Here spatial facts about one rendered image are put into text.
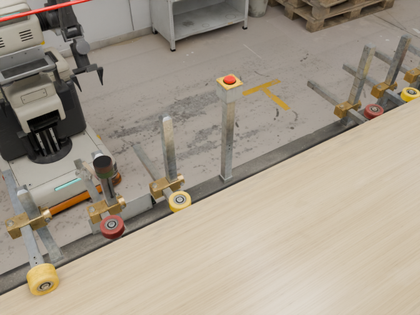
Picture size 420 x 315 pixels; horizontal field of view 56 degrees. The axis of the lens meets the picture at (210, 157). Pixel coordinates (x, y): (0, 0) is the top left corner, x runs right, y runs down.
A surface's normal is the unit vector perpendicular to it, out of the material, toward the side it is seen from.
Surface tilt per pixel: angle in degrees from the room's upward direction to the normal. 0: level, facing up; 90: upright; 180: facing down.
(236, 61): 0
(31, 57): 90
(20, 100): 98
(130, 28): 90
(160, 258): 0
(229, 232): 0
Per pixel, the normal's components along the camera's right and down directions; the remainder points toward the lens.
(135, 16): 0.52, 0.61
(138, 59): 0.00, -0.70
